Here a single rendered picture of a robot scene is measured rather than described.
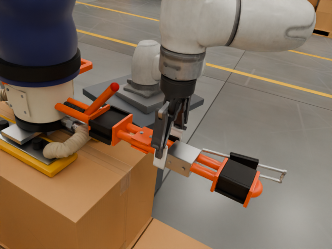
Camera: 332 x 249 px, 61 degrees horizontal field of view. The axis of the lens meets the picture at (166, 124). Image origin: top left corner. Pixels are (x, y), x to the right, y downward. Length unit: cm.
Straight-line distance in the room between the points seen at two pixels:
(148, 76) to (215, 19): 103
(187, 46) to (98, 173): 45
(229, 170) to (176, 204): 138
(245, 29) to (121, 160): 52
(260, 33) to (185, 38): 13
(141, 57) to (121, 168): 79
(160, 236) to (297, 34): 87
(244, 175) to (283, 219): 156
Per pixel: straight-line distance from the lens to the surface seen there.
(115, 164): 84
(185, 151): 67
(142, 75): 151
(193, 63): 54
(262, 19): 54
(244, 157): 69
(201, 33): 51
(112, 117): 76
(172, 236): 118
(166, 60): 55
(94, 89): 165
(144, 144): 68
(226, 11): 52
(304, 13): 58
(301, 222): 223
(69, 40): 77
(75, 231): 74
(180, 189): 209
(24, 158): 86
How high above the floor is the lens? 151
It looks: 33 degrees down
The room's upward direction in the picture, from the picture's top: 8 degrees clockwise
